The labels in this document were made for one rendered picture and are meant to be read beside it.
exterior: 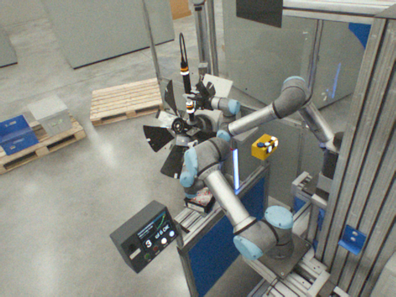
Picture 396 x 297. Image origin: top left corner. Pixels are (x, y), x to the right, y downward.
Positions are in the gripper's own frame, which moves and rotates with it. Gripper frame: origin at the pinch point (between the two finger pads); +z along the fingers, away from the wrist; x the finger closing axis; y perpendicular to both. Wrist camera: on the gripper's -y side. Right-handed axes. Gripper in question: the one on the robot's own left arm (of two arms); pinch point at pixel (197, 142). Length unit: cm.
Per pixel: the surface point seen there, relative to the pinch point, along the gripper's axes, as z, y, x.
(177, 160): 1.4, 17.4, 14.4
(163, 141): 19.9, 30.5, 10.2
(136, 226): -69, 17, -9
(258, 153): 6.7, -36.7, 19.4
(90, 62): 452, 324, 76
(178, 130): 10.8, 13.6, -3.9
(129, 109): 222, 156, 87
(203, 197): -15.9, 1.5, 33.9
